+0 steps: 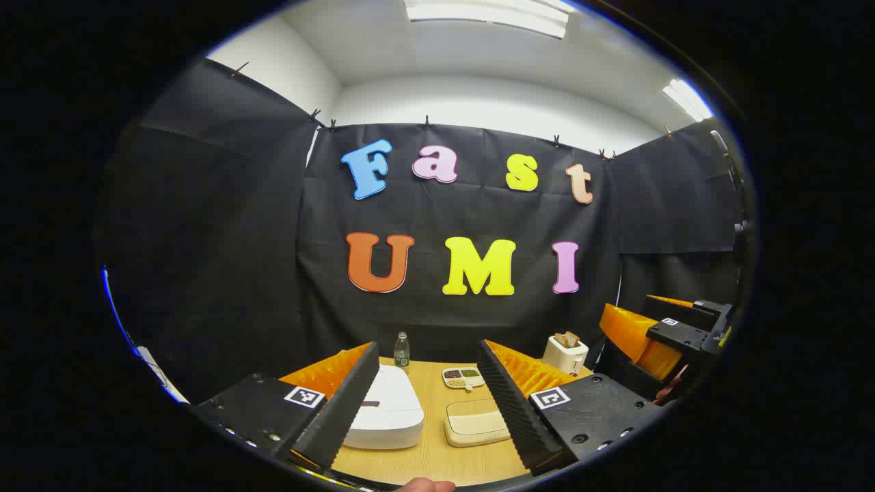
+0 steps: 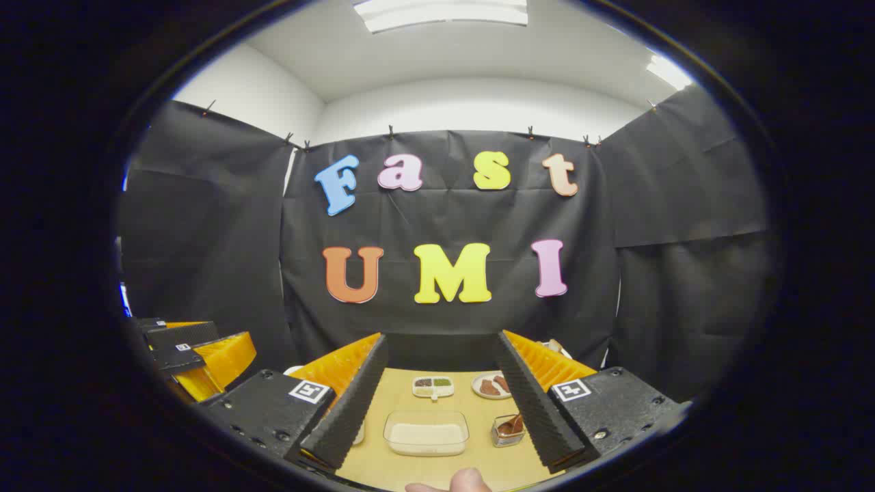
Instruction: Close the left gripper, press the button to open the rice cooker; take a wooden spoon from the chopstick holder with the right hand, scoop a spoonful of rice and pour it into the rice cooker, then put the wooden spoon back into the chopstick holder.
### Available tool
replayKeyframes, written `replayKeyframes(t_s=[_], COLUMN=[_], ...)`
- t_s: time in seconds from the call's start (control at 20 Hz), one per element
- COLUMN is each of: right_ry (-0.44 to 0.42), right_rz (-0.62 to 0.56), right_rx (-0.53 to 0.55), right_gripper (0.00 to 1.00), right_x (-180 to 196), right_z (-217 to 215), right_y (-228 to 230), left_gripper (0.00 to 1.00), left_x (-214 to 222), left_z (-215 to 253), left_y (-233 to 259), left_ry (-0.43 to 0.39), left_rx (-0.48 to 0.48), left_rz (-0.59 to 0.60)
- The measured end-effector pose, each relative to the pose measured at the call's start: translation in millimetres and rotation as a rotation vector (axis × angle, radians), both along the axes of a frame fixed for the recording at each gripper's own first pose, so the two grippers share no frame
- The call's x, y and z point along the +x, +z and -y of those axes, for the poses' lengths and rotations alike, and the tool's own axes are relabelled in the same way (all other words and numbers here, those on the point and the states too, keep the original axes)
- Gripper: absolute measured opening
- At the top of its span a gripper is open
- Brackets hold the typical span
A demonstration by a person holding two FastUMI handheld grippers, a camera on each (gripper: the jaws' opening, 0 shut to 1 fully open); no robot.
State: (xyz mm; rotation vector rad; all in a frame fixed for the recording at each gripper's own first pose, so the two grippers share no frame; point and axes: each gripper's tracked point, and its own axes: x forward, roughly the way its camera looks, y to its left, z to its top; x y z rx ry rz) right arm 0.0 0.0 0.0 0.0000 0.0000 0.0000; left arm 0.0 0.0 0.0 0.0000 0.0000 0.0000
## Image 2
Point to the white divided grain dish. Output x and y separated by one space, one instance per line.
433 387

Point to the round white plate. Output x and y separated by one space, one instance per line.
476 389

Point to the white rice cooker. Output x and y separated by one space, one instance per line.
292 370

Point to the white toaster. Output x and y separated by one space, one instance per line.
562 352

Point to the clear container of rice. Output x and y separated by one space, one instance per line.
426 436

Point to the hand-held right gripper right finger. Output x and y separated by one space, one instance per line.
533 410

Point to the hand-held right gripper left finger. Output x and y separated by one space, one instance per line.
352 410

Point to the brown wooden spoon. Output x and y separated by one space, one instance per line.
511 425

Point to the black backdrop cloth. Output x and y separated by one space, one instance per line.
444 219

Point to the ceiling light panel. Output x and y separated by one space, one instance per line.
668 72

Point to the row of black cloth clips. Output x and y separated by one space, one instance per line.
391 131

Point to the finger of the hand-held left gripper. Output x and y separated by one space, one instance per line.
181 335
219 362

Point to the brown meat piece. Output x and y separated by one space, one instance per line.
488 388
502 383

